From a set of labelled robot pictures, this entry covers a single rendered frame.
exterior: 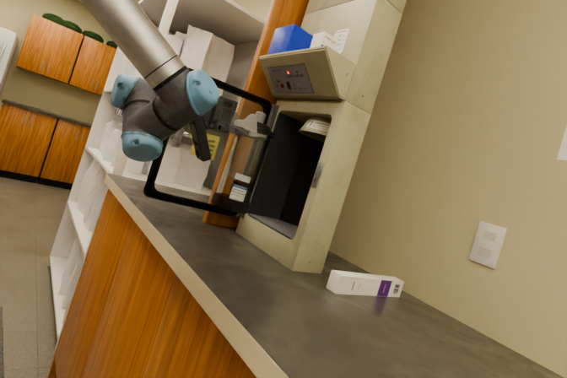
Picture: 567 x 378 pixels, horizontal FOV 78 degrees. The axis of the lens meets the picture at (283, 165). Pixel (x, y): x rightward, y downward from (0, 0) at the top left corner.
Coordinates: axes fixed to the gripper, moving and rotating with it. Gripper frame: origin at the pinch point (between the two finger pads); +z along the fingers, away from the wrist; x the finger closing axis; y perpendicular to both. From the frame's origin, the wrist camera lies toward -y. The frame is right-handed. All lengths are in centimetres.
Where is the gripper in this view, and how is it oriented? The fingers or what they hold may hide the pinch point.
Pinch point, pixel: (252, 137)
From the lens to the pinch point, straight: 95.3
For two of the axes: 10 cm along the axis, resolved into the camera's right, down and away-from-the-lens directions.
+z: 7.8, 1.8, 6.0
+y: 2.4, -9.7, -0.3
